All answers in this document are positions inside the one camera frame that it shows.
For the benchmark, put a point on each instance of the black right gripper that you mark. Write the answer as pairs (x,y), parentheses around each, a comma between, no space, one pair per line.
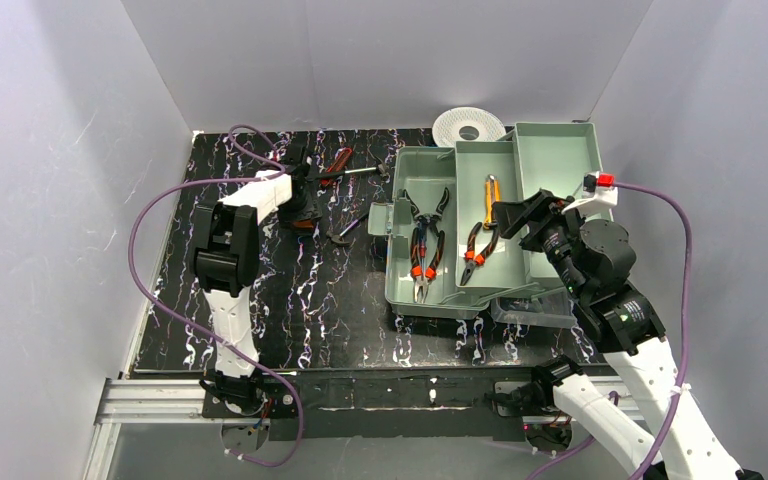
(533,225)

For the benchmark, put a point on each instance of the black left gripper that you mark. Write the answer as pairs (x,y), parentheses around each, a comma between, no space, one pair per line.
(300,206)

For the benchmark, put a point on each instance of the orange utility knife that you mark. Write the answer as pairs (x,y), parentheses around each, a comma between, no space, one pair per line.
(492,194)

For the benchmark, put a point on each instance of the orange black needle-nose pliers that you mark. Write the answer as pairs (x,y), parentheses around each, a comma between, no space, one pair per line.
(473,258)

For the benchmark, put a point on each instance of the translucent lid green toolbox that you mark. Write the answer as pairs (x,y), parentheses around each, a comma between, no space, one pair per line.
(530,157)

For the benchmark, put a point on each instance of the black handle pliers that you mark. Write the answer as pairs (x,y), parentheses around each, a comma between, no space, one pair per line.
(429,210)

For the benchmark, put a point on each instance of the orange black cutting pliers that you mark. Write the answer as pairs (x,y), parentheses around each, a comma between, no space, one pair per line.
(424,270)

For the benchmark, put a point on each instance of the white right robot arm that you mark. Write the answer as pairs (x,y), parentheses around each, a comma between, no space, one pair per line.
(674,439)

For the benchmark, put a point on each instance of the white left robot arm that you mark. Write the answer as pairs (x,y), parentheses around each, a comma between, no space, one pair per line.
(226,262)

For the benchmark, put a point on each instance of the white filament spool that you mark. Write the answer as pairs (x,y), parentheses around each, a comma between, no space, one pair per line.
(466,124)

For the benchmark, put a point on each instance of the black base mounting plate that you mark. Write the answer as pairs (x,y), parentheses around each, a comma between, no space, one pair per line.
(383,403)

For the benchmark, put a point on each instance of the red handle tool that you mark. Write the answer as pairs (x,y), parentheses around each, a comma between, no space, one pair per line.
(336,168)

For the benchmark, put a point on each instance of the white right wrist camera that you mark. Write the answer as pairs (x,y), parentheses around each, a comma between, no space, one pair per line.
(599,195)

